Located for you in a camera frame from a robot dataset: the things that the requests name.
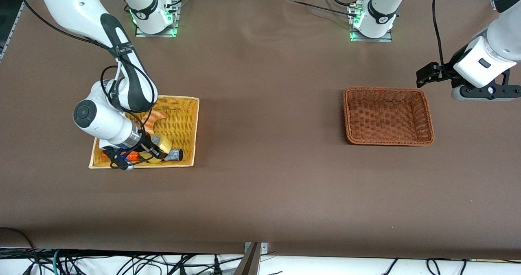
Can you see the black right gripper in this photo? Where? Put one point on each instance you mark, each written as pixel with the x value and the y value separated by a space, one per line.
pixel 149 145

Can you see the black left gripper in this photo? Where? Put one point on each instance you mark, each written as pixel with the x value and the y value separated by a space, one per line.
pixel 446 69

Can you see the yellow packing tape roll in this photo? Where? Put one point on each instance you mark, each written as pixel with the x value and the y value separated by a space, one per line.
pixel 165 142

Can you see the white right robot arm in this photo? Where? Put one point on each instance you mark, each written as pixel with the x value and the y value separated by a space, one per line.
pixel 81 6

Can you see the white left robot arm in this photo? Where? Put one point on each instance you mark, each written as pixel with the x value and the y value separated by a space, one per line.
pixel 380 22

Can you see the orange toy carrot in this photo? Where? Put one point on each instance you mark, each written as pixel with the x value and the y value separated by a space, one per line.
pixel 133 157

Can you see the toy croissant bread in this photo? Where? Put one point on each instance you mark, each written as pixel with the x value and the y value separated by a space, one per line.
pixel 158 116

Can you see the yellow wicker basket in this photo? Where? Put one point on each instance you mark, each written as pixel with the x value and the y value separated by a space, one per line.
pixel 183 120

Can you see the brown wicker basket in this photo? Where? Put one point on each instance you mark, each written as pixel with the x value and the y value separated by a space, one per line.
pixel 386 116

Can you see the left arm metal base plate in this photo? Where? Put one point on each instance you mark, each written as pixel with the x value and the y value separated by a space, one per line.
pixel 382 40

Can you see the small metal corner bracket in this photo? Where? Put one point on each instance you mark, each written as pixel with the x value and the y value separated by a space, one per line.
pixel 495 4

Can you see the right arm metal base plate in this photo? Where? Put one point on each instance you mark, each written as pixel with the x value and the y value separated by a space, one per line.
pixel 156 35

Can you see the metal bracket post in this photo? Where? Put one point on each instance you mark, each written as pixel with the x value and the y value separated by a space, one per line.
pixel 252 262

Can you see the aluminium frame rail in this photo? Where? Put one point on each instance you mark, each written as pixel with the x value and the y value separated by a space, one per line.
pixel 10 27

